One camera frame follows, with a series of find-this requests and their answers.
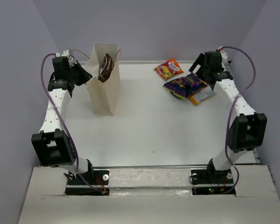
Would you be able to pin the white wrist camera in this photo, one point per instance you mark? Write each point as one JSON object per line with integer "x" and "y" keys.
{"x": 69, "y": 54}
{"x": 224, "y": 57}

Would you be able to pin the orange red candy packet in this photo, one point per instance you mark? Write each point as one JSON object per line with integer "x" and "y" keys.
{"x": 168, "y": 69}

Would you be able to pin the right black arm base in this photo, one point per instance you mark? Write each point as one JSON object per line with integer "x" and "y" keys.
{"x": 206, "y": 184}

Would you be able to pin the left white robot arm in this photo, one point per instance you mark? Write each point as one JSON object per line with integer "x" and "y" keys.
{"x": 53, "y": 144}

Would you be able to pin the orange snack bar packet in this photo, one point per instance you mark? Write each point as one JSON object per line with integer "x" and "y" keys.
{"x": 201, "y": 95}

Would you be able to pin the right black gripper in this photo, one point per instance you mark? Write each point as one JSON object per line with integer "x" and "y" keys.
{"x": 199, "y": 60}

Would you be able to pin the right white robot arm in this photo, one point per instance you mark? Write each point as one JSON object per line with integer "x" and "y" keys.
{"x": 245, "y": 128}

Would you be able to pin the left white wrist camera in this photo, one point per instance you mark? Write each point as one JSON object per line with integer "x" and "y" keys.
{"x": 69, "y": 54}

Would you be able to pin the beige paper bag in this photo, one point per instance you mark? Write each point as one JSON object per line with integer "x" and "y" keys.
{"x": 104, "y": 96}

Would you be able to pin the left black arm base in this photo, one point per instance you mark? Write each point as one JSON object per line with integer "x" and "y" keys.
{"x": 94, "y": 186}

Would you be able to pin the purple snack bag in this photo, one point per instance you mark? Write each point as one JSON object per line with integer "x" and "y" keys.
{"x": 185, "y": 86}

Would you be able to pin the brown Kettle chips bag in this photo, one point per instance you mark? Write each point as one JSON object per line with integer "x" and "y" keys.
{"x": 106, "y": 68}

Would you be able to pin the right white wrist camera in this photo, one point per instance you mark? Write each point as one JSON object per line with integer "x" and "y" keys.
{"x": 224, "y": 57}

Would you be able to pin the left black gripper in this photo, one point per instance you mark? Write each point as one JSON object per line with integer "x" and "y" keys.
{"x": 85, "y": 76}

